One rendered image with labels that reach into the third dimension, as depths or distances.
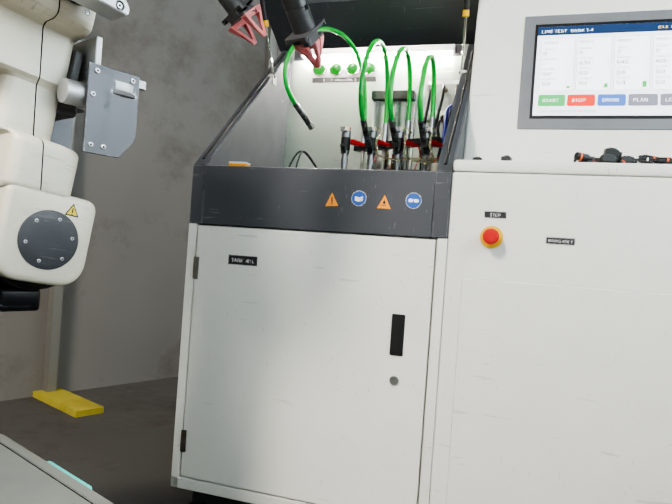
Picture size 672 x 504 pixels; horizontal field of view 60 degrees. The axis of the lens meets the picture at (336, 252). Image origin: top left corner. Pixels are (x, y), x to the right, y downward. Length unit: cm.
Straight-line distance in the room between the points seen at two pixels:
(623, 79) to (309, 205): 89
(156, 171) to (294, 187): 175
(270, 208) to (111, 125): 53
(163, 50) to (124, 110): 214
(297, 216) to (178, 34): 204
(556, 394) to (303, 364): 60
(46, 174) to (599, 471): 127
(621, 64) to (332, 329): 104
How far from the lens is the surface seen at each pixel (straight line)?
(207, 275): 162
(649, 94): 176
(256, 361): 157
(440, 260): 142
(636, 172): 144
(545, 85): 175
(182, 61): 337
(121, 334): 315
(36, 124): 118
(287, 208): 152
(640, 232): 143
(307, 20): 148
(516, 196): 141
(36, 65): 119
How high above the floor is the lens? 74
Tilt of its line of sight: level
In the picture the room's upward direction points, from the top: 4 degrees clockwise
